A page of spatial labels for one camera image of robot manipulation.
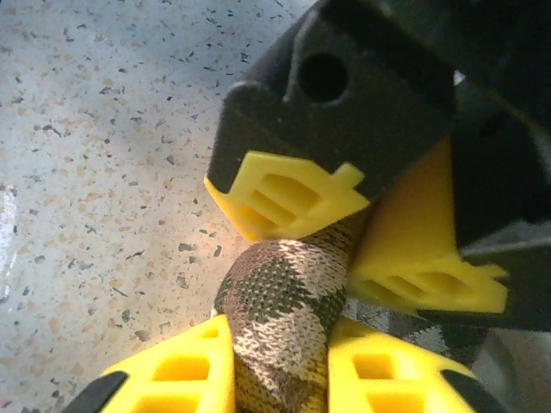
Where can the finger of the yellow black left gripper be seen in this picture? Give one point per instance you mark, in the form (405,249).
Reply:
(344,129)
(430,258)

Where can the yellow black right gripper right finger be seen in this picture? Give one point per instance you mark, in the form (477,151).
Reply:
(387,383)

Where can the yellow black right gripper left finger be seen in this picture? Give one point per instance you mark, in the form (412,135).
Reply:
(181,378)

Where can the beige green argyle sock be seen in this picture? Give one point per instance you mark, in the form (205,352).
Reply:
(280,292)

